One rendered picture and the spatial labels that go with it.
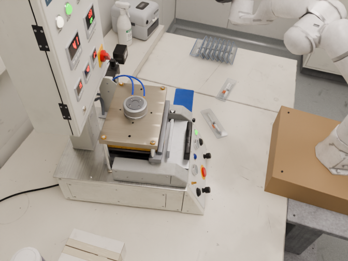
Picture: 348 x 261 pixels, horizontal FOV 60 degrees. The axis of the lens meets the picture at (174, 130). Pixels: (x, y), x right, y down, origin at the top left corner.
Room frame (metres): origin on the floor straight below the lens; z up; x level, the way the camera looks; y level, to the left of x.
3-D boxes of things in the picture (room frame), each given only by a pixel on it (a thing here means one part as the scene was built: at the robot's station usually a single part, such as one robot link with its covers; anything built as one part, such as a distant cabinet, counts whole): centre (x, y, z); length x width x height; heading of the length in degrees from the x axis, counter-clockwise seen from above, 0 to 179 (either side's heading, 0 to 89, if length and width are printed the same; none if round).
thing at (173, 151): (0.68, 0.08, 0.97); 0.30 x 0.22 x 0.08; 88
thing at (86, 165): (0.69, 0.16, 0.93); 0.46 x 0.35 x 0.01; 88
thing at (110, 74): (0.91, 0.25, 1.05); 0.15 x 0.05 x 0.15; 178
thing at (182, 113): (0.82, 0.05, 0.97); 0.26 x 0.05 x 0.07; 88
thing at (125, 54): (1.38, 0.33, 0.83); 0.09 x 0.06 x 0.07; 175
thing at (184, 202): (0.70, 0.12, 0.84); 0.53 x 0.37 x 0.17; 88
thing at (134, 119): (0.71, 0.16, 1.08); 0.31 x 0.24 x 0.13; 178
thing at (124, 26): (1.54, 0.32, 0.92); 0.09 x 0.08 x 0.25; 79
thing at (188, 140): (0.68, -0.05, 0.99); 0.15 x 0.02 x 0.04; 178
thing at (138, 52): (1.41, 0.36, 0.77); 0.84 x 0.30 x 0.04; 166
